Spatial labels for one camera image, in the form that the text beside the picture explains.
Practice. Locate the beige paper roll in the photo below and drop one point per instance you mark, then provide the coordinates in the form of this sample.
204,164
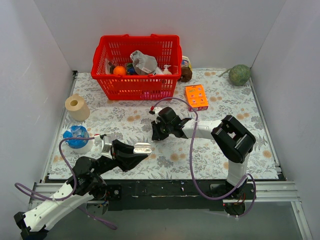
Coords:
77,107

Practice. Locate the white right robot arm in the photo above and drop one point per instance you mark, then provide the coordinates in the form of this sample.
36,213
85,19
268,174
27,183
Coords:
233,139

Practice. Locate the green melon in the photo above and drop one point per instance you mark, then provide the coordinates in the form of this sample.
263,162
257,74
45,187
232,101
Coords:
238,75

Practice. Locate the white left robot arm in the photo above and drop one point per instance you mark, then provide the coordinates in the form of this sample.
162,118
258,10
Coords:
86,185

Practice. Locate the blue wrapped tissue roll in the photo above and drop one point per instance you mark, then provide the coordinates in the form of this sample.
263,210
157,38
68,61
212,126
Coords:
79,144

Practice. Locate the dark green toy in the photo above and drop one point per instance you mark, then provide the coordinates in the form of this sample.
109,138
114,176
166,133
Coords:
130,70

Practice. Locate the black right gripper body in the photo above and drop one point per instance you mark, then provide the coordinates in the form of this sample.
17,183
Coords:
158,128

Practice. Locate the grey crumpled bag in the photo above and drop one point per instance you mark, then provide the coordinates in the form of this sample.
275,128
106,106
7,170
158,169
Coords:
143,64

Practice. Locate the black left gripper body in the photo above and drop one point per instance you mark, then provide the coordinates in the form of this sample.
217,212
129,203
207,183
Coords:
116,153

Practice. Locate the red plastic shopping basket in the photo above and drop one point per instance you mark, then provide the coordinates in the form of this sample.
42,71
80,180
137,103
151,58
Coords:
117,49

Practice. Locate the white pump bottle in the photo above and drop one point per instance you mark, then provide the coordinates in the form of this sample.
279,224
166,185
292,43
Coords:
166,70

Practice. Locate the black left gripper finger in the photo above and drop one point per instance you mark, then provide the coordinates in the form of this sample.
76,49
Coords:
128,162
119,148

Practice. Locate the floral patterned table mat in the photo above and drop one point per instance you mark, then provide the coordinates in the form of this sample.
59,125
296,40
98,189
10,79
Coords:
130,122

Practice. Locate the orange snack box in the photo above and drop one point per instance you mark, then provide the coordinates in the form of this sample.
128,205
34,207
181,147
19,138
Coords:
196,97

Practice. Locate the white earbud charging case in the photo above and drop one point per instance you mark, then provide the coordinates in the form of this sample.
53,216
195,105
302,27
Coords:
142,148

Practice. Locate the brown jar with label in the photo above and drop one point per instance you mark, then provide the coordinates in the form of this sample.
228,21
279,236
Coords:
186,70

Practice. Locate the orange fruit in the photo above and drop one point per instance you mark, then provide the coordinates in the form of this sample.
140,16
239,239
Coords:
119,70

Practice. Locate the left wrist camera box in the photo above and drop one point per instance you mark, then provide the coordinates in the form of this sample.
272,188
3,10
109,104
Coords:
106,144

